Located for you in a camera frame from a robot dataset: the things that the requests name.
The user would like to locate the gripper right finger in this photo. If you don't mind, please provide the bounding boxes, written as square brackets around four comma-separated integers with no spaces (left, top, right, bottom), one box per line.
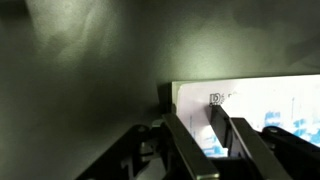
[210,105,293,180]

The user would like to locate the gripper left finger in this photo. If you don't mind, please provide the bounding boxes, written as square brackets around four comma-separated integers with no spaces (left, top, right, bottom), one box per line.
[163,114,220,180]

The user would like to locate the blue and white book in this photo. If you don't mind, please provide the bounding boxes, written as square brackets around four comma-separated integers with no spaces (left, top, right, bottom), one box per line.
[171,75,320,157]

